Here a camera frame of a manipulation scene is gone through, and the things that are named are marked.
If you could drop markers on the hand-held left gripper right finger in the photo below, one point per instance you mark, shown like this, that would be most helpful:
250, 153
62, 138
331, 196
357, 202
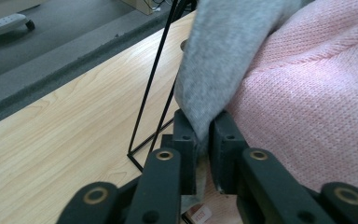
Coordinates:
227, 140

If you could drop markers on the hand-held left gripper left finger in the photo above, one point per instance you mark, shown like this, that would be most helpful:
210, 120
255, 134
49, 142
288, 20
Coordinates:
185, 146

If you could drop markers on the pink knit beanie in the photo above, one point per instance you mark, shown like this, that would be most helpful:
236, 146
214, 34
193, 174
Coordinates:
307, 109

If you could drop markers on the grey round table grommet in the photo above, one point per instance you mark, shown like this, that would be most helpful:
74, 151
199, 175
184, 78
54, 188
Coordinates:
184, 44

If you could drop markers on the white chair base with castor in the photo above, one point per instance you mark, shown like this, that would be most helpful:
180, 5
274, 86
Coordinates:
3, 24

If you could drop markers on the grey knit beanie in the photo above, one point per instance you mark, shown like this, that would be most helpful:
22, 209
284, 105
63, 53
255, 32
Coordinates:
223, 62

